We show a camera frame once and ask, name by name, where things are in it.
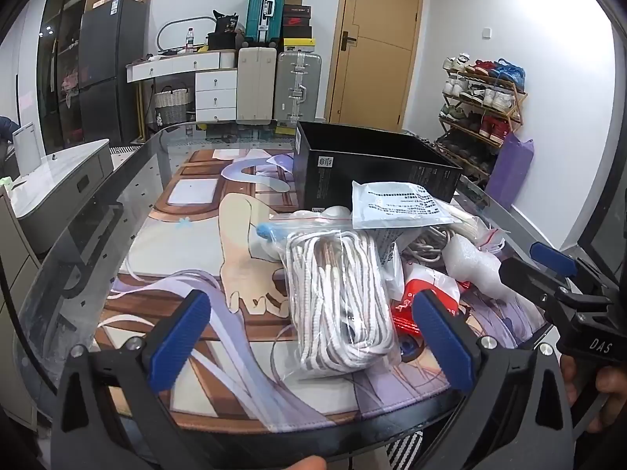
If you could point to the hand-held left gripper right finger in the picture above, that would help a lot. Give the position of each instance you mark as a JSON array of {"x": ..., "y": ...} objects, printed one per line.
[{"x": 443, "y": 340}]

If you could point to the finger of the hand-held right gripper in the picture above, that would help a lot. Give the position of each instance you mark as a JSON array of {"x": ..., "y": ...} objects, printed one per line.
[
  {"x": 553, "y": 258},
  {"x": 526, "y": 276}
]

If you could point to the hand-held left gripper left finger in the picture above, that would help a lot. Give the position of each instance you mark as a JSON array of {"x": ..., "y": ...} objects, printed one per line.
[{"x": 181, "y": 340}]

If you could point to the red plastic packet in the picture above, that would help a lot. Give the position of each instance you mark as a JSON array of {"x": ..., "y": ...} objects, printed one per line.
[{"x": 406, "y": 313}]

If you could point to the clear zip bag red stripe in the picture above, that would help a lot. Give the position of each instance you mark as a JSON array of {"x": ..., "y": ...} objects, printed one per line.
[{"x": 487, "y": 237}]

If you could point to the white bubble wrap bag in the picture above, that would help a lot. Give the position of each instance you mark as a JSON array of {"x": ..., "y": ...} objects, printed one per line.
[{"x": 470, "y": 262}]

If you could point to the white printed foil pouch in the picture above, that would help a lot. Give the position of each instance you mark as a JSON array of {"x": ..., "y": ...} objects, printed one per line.
[{"x": 397, "y": 203}]

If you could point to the black cardboard box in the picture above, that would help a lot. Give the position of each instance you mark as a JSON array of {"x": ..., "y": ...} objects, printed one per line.
[{"x": 372, "y": 166}]

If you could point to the person's right hand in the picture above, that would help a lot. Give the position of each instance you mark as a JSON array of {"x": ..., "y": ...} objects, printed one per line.
[{"x": 612, "y": 396}]

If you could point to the person's left hand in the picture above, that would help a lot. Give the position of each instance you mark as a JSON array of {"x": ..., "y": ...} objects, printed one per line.
[{"x": 299, "y": 464}]

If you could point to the printed desk mat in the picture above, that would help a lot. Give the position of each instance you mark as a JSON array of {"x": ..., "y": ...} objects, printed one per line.
[{"x": 196, "y": 254}]

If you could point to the purple bag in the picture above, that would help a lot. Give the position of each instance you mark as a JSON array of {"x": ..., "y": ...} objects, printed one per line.
[{"x": 512, "y": 171}]

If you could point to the clear zip bag blue item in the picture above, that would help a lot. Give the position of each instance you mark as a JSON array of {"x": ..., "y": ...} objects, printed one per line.
[{"x": 274, "y": 232}]

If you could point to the wooden shoe rack with shoes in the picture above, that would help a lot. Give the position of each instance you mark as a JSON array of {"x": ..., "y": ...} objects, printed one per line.
[{"x": 485, "y": 98}]

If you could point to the grey cabinet white top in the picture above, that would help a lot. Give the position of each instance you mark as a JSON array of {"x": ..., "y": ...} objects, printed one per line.
[{"x": 54, "y": 186}]

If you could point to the wicker basket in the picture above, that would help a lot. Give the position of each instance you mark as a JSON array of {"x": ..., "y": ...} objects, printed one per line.
[{"x": 172, "y": 105}]

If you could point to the white appliance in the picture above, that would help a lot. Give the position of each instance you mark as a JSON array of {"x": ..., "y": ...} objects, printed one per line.
[{"x": 27, "y": 147}]

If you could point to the white dresser desk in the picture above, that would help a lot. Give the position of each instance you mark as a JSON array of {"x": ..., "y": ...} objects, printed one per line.
[{"x": 215, "y": 90}]

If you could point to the wooden door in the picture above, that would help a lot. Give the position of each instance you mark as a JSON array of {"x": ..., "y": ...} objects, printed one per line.
[{"x": 377, "y": 58}]

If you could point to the beige suitcase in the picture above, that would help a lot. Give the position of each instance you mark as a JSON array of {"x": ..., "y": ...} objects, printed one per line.
[{"x": 254, "y": 83}]

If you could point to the dark blue jacket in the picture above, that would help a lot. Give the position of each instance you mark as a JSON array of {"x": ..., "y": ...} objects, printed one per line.
[{"x": 7, "y": 129}]

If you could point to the silver suitcase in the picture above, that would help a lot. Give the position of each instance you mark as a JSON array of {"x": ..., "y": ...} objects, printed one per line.
[{"x": 299, "y": 85}]

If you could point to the dark grey fridge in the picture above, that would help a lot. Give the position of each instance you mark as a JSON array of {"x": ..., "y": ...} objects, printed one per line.
[{"x": 112, "y": 58}]

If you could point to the clear water bottle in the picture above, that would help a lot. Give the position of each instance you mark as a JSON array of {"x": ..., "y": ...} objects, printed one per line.
[{"x": 189, "y": 41}]

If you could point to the glass display cabinet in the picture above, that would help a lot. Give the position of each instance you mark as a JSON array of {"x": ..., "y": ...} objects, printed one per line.
[{"x": 61, "y": 58}]

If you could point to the black bag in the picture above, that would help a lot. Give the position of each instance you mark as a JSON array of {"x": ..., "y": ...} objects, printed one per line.
[{"x": 223, "y": 34}]

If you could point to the black yellow shoe box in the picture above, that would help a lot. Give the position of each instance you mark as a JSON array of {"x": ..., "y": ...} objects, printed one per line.
[{"x": 298, "y": 44}]

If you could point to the black red logo shoe box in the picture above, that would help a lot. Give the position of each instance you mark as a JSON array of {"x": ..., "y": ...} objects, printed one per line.
[{"x": 297, "y": 21}]

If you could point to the teal suitcase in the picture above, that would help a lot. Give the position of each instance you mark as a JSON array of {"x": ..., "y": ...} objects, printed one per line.
[{"x": 264, "y": 10}]

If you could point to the curved metal tube frame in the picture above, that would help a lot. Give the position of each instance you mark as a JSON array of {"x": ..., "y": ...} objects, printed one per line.
[{"x": 169, "y": 24}]

